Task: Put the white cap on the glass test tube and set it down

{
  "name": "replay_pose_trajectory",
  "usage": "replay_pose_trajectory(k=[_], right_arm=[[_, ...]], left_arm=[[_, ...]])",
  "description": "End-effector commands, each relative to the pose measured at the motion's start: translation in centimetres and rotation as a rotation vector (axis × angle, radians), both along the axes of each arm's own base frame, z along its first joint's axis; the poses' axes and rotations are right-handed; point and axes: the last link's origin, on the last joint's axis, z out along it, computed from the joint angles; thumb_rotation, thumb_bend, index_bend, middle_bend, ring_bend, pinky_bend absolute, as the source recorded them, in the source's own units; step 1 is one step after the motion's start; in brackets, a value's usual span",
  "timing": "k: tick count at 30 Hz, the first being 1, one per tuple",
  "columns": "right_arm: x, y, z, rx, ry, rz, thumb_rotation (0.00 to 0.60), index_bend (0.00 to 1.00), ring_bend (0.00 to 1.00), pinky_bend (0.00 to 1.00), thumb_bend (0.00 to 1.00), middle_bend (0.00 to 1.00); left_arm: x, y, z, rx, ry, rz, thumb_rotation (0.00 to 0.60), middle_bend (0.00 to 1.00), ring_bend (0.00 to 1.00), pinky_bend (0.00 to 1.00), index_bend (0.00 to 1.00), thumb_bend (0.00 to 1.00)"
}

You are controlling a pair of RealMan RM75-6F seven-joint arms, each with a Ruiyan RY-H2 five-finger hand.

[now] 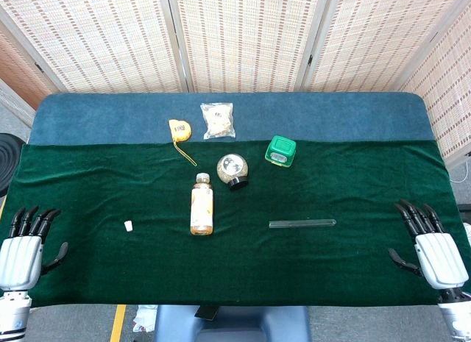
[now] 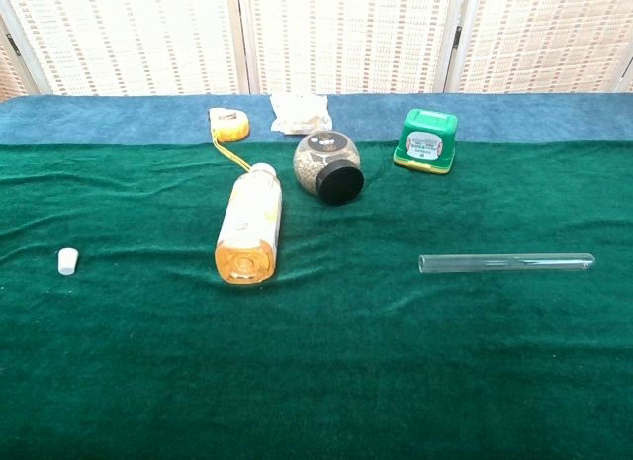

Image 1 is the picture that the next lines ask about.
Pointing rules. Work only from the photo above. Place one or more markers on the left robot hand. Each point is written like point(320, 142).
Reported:
point(20, 257)

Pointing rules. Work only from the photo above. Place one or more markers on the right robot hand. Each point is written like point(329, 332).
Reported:
point(439, 257)

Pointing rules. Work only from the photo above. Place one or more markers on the small white stopper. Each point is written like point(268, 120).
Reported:
point(128, 226)

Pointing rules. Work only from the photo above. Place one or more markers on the clear glass test tube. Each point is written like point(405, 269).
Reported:
point(301, 223)

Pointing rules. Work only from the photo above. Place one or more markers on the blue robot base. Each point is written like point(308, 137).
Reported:
point(235, 323)

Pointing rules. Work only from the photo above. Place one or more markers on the black round ribbed object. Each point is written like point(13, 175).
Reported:
point(9, 162)

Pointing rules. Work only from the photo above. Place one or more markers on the dark green velvet cloth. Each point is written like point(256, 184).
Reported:
point(331, 264)

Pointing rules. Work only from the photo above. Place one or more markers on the white crumpled cloth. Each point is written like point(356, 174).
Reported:
point(144, 318)

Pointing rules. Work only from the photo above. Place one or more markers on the woven folding screen panel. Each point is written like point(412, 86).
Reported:
point(246, 40)
point(18, 73)
point(379, 40)
point(99, 40)
point(449, 92)

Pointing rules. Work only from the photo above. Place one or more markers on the blue table cover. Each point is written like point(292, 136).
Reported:
point(110, 117)

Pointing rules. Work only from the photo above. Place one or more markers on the orange juice bottle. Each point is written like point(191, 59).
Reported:
point(201, 209)

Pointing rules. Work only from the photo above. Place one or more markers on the green plastic box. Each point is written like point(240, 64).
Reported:
point(281, 149)

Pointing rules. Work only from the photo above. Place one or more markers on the small black flat object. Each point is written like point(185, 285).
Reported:
point(207, 312)

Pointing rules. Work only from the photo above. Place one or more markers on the yellow tape measure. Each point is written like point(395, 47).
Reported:
point(179, 129)

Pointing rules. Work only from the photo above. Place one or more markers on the round glass jar black lid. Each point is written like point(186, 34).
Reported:
point(232, 167)

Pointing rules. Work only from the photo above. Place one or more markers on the clear plastic snack bag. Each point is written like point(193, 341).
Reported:
point(219, 121)

